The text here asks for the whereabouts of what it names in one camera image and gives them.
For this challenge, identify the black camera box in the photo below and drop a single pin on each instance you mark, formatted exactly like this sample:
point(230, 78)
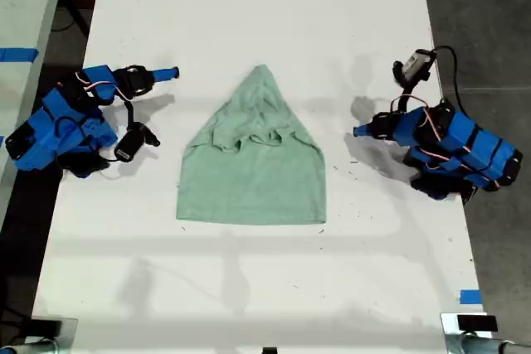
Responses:
point(128, 145)

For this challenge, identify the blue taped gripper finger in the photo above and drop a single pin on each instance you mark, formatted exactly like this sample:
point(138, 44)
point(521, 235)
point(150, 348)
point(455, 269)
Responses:
point(363, 132)
point(362, 127)
point(165, 71)
point(165, 76)

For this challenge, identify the small black block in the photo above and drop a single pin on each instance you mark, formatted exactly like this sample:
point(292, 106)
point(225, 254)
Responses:
point(269, 350)

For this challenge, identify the black camera stalk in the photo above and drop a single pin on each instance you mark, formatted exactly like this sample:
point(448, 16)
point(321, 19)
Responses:
point(129, 114)
point(405, 95)

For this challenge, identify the black table clamp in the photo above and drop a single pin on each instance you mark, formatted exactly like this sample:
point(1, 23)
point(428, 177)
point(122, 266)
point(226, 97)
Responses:
point(47, 325)

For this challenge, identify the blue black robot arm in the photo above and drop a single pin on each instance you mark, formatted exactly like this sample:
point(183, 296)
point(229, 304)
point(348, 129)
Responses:
point(62, 122)
point(460, 146)

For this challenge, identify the long blue tape strip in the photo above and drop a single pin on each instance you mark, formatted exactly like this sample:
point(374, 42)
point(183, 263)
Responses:
point(18, 54)

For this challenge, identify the pale green T-shirt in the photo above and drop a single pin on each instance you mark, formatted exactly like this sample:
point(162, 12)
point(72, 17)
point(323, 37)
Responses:
point(251, 176)

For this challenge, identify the pale grey side table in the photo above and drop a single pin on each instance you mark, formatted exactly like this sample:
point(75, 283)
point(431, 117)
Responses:
point(25, 6)

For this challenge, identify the grey topped camera box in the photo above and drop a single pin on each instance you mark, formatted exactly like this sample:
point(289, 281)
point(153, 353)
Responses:
point(416, 64)

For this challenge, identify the grey metal pole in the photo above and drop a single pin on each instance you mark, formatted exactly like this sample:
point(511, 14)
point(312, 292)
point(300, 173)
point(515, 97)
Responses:
point(485, 345)
point(33, 346)

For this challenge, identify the metal plate with black box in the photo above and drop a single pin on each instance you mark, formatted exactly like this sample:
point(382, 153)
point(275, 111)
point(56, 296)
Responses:
point(477, 323)

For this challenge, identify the short blue tape strip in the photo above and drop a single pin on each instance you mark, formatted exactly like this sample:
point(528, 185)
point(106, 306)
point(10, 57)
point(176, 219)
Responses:
point(470, 297)

